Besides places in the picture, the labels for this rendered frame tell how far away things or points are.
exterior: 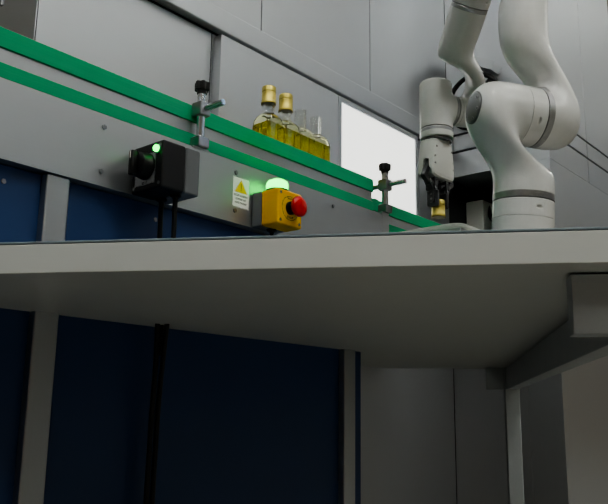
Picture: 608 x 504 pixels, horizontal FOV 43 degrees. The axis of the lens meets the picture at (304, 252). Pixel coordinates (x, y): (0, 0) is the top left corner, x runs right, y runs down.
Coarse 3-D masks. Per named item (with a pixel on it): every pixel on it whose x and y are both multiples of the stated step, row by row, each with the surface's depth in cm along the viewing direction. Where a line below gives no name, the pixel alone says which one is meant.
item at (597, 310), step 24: (576, 288) 76; (600, 288) 76; (576, 312) 75; (600, 312) 75; (552, 336) 126; (576, 336) 77; (600, 336) 77; (528, 360) 161; (552, 360) 127; (576, 360) 108; (504, 384) 216; (528, 384) 183
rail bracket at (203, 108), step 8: (200, 80) 143; (200, 88) 142; (208, 88) 143; (200, 96) 142; (192, 104) 142; (200, 104) 141; (208, 104) 140; (216, 104) 139; (224, 104) 139; (192, 112) 142; (200, 112) 141; (208, 112) 142; (200, 120) 141; (200, 128) 141; (200, 136) 140; (192, 144) 140; (200, 144) 139; (208, 144) 141; (208, 152) 142
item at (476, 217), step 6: (468, 204) 281; (474, 204) 279; (480, 204) 278; (486, 204) 279; (468, 210) 281; (474, 210) 279; (480, 210) 277; (486, 210) 279; (468, 216) 280; (474, 216) 279; (480, 216) 277; (486, 216) 278; (468, 222) 280; (474, 222) 278; (480, 222) 277; (486, 222) 277; (480, 228) 276; (486, 228) 277
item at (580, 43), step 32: (448, 0) 288; (576, 0) 291; (480, 32) 276; (576, 32) 286; (448, 64) 283; (576, 64) 282; (576, 96) 278; (480, 160) 267; (576, 160) 269; (480, 192) 290
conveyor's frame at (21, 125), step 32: (0, 96) 111; (32, 96) 115; (0, 128) 110; (32, 128) 114; (64, 128) 119; (96, 128) 123; (128, 128) 128; (0, 160) 111; (32, 160) 114; (64, 160) 118; (96, 160) 122; (128, 160) 127; (224, 160) 145; (64, 192) 118; (128, 192) 127; (224, 192) 144; (256, 192) 150; (320, 192) 167; (64, 224) 117; (320, 224) 165; (352, 224) 174
